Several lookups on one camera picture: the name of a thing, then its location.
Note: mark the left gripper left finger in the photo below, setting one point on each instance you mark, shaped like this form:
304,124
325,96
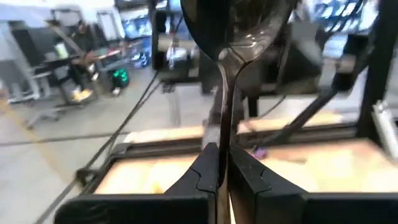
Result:
140,208

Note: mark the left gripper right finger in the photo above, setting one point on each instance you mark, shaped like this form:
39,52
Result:
311,208

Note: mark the dark brown spoon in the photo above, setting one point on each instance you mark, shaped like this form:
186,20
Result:
236,25

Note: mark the low trolley with yellow items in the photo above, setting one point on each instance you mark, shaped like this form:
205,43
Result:
79,95

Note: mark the computer with green lights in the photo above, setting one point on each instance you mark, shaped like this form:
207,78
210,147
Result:
120,77

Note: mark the person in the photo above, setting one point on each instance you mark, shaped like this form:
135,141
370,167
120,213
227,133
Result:
82,40

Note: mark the black stand column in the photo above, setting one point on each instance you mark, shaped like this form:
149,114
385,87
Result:
158,31

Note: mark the silver angle bracket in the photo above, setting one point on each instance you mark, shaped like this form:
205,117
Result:
384,124

